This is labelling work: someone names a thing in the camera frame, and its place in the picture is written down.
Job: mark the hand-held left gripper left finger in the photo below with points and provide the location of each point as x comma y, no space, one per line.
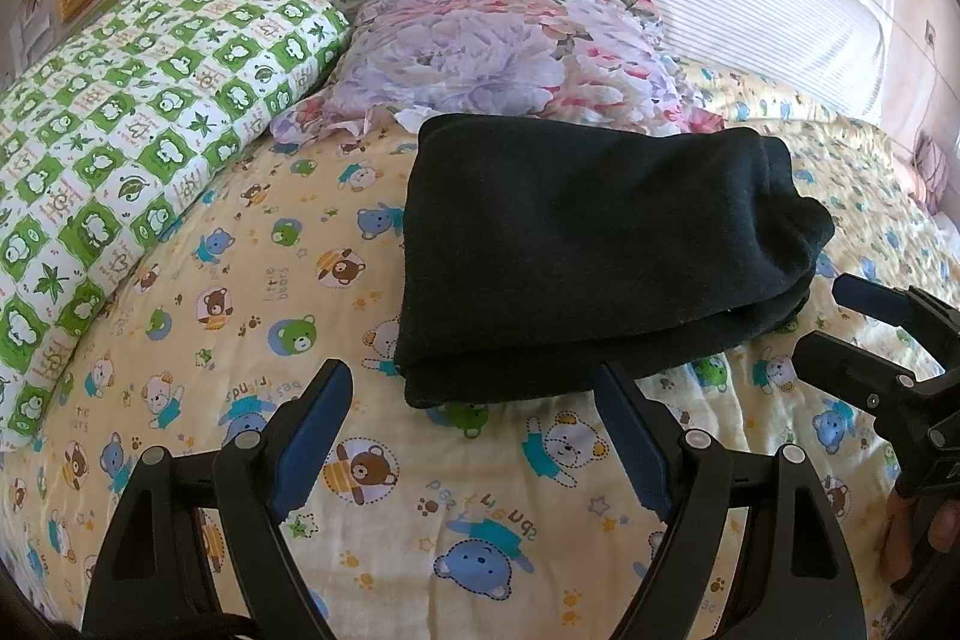
319,430

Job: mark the black pants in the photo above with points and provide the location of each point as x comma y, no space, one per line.
585,235

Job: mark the person's right hand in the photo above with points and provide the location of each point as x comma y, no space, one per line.
896,539

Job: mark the green checkered bear pillow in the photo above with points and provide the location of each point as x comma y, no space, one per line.
135,145

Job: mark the wall outlet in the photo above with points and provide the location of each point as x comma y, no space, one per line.
931,33

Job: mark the floral ruffled pillow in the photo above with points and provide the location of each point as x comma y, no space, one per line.
480,55

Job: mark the pink striped cloth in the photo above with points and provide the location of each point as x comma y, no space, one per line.
932,171

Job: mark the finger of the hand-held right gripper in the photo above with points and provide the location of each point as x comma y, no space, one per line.
874,301
847,370

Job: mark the yellow bear print bedsheet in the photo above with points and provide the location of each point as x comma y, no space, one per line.
487,497

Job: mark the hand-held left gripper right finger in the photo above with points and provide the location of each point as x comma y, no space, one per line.
630,437

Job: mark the white wall papers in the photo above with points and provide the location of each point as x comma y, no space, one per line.
37,14

